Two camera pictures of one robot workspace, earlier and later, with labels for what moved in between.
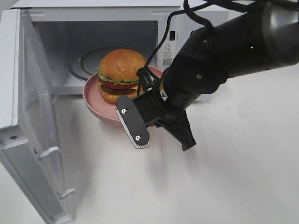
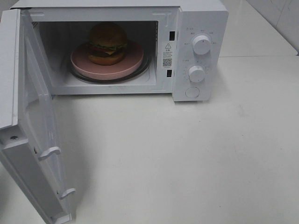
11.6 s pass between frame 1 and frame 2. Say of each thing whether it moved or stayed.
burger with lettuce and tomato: moved
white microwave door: stayed
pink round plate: moved
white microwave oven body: stayed
